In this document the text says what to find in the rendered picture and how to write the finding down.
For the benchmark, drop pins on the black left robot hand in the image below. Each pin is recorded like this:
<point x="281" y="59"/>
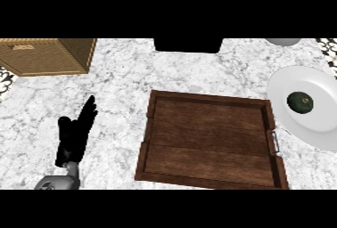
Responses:
<point x="75" y="135"/>

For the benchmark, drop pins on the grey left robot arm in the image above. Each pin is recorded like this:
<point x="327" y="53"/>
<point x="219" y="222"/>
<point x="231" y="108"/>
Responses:
<point x="61" y="179"/>

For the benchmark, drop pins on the brown wooden tray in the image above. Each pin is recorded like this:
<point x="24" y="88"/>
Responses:
<point x="211" y="139"/>

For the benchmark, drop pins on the dark green squash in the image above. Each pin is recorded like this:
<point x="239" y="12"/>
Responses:
<point x="301" y="102"/>

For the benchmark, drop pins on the white plate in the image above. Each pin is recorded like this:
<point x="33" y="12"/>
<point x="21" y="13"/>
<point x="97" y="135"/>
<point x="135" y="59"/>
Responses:
<point x="310" y="118"/>

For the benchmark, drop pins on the woven wicker basket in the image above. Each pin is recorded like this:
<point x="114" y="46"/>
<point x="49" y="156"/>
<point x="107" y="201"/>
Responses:
<point x="44" y="56"/>

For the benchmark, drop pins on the black appliance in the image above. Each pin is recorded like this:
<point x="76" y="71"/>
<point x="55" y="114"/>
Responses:
<point x="188" y="45"/>

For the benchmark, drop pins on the grey round object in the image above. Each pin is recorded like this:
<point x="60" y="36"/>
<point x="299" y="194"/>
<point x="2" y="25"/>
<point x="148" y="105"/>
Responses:
<point x="283" y="41"/>

